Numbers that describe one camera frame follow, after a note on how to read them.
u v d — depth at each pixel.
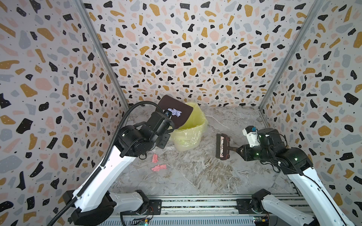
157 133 0.44
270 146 0.48
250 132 0.59
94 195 0.36
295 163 0.42
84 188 0.36
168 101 0.70
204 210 0.73
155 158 0.90
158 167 0.87
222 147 0.79
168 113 0.54
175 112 0.67
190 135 0.75
